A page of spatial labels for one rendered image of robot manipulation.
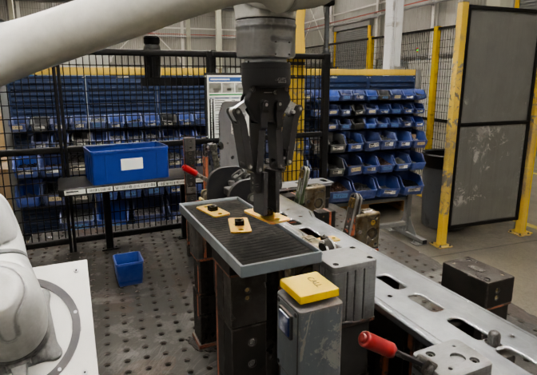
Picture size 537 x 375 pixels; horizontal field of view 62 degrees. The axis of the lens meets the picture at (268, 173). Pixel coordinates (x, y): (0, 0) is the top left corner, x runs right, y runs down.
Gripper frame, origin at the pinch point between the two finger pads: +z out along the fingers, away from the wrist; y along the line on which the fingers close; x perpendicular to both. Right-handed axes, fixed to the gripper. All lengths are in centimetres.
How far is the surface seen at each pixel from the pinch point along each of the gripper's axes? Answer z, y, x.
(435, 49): -50, 420, 267
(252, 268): 9.4, -6.7, -5.9
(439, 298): 25.5, 35.7, -9.4
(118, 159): 13, 10, 116
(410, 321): 25.2, 23.4, -11.8
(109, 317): 55, -8, 75
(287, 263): 9.7, -0.9, -6.9
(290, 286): 9.5, -5.5, -13.6
